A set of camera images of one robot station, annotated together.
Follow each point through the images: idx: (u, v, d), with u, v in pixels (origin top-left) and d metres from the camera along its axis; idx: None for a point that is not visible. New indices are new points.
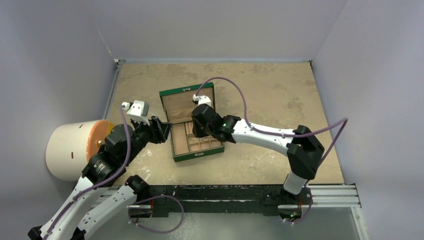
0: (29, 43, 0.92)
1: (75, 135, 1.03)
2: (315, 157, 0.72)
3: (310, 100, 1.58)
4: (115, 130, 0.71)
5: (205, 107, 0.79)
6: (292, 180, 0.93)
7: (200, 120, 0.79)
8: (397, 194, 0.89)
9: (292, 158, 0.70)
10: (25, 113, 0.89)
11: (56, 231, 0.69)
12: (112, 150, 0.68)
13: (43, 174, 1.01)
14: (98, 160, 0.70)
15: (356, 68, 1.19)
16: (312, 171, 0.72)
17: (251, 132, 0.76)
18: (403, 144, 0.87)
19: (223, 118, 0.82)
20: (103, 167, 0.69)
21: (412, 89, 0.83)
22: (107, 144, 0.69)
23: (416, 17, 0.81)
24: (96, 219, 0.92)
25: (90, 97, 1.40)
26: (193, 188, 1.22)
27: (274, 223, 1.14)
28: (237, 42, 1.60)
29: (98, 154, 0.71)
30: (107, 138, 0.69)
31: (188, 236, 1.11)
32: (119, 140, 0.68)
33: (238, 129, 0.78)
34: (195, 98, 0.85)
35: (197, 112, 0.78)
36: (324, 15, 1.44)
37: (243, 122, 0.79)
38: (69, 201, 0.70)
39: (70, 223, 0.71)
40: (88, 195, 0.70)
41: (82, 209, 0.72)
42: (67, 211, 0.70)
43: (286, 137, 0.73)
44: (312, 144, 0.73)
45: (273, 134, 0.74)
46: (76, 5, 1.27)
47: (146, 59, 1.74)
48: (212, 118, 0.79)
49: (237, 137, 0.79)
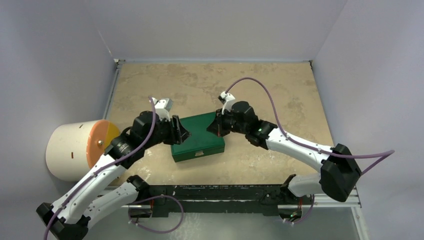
0: (28, 43, 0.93)
1: (76, 135, 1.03)
2: (350, 181, 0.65)
3: (310, 100, 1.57)
4: (142, 114, 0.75)
5: (247, 106, 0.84)
6: (303, 185, 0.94)
7: (240, 117, 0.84)
8: (396, 193, 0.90)
9: (326, 176, 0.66)
10: (25, 113, 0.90)
11: (71, 206, 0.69)
12: (139, 130, 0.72)
13: (44, 175, 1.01)
14: (120, 141, 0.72)
15: (356, 68, 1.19)
16: (346, 194, 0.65)
17: (286, 141, 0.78)
18: (402, 145, 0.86)
19: (259, 121, 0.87)
20: (125, 147, 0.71)
21: (411, 89, 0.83)
22: (135, 124, 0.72)
23: (415, 17, 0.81)
24: (101, 208, 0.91)
25: (89, 98, 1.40)
26: (193, 188, 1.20)
27: (274, 223, 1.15)
28: (236, 42, 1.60)
29: (120, 135, 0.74)
30: (136, 119, 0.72)
31: (188, 236, 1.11)
32: (147, 121, 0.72)
33: (273, 136, 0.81)
34: (223, 95, 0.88)
35: (239, 109, 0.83)
36: (324, 15, 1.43)
37: (279, 131, 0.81)
38: (89, 176, 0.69)
39: (84, 200, 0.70)
40: (109, 172, 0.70)
41: (99, 187, 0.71)
42: (85, 187, 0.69)
43: (322, 153, 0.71)
44: (349, 167, 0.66)
45: (309, 148, 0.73)
46: (76, 5, 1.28)
47: (146, 59, 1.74)
48: (251, 120, 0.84)
49: (271, 144, 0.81)
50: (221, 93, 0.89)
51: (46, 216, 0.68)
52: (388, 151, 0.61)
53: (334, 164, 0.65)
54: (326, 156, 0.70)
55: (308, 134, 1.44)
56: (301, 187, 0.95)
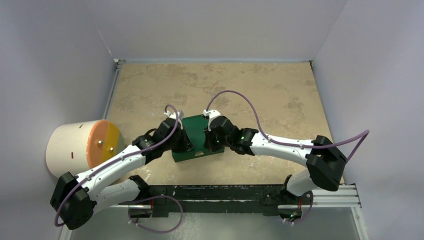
0: (29, 43, 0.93)
1: (76, 135, 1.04)
2: (337, 169, 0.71)
3: (310, 100, 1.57)
4: (168, 119, 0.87)
5: (224, 119, 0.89)
6: (303, 184, 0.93)
7: (219, 131, 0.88)
8: (396, 193, 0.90)
9: (313, 170, 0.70)
10: (25, 114, 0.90)
11: (95, 180, 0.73)
12: (165, 131, 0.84)
13: (44, 175, 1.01)
14: (146, 138, 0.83)
15: (356, 68, 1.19)
16: (334, 182, 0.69)
17: (269, 143, 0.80)
18: (403, 145, 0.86)
19: (241, 131, 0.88)
20: (150, 143, 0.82)
21: (411, 89, 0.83)
22: (162, 127, 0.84)
23: (414, 17, 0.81)
24: (106, 196, 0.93)
25: (89, 98, 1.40)
26: (192, 188, 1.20)
27: (274, 223, 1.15)
28: (237, 42, 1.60)
29: (145, 134, 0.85)
30: (163, 122, 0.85)
31: (188, 236, 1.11)
32: (172, 124, 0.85)
33: (256, 140, 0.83)
34: (206, 112, 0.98)
35: (216, 124, 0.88)
36: (324, 15, 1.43)
37: (260, 134, 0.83)
38: (116, 158, 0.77)
39: (107, 178, 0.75)
40: (135, 158, 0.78)
41: (121, 171, 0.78)
42: (112, 166, 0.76)
43: (305, 148, 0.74)
44: (333, 154, 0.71)
45: (292, 145, 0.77)
46: (76, 5, 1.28)
47: (147, 59, 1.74)
48: (231, 130, 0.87)
49: (254, 148, 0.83)
50: (204, 111, 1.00)
51: (68, 186, 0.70)
52: (363, 133, 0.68)
53: (318, 157, 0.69)
54: (308, 150, 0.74)
55: (308, 134, 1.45)
56: (298, 185, 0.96)
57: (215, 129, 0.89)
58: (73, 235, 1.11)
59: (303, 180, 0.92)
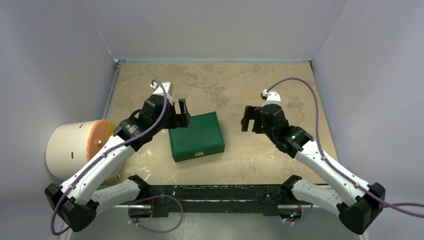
0: (29, 43, 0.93)
1: (74, 135, 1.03)
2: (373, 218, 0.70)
3: (309, 100, 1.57)
4: (153, 96, 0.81)
5: (277, 109, 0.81)
6: (316, 200, 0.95)
7: (268, 120, 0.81)
8: (396, 194, 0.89)
9: (353, 211, 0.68)
10: (25, 113, 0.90)
11: (81, 186, 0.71)
12: (150, 112, 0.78)
13: (44, 174, 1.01)
14: (129, 123, 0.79)
15: (356, 68, 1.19)
16: (364, 227, 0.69)
17: (321, 161, 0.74)
18: (402, 145, 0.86)
19: (291, 128, 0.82)
20: (134, 129, 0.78)
21: (411, 89, 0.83)
22: (146, 107, 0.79)
23: (414, 18, 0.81)
24: (107, 196, 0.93)
25: (89, 97, 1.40)
26: (193, 188, 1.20)
27: (274, 223, 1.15)
28: (237, 42, 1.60)
29: (129, 118, 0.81)
30: (147, 101, 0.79)
31: (188, 236, 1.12)
32: (157, 103, 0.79)
33: (308, 150, 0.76)
34: (266, 93, 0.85)
35: (267, 111, 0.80)
36: (324, 15, 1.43)
37: (315, 146, 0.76)
38: (99, 156, 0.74)
39: (94, 180, 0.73)
40: (118, 151, 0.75)
41: (108, 169, 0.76)
42: (96, 166, 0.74)
43: (359, 188, 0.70)
44: (378, 205, 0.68)
45: (346, 179, 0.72)
46: (76, 5, 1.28)
47: (147, 59, 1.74)
48: (280, 123, 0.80)
49: (302, 156, 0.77)
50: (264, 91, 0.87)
51: (54, 197, 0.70)
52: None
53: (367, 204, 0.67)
54: (361, 193, 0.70)
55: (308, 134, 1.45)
56: (308, 196, 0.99)
57: (264, 116, 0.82)
58: (74, 235, 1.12)
59: (323, 199, 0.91)
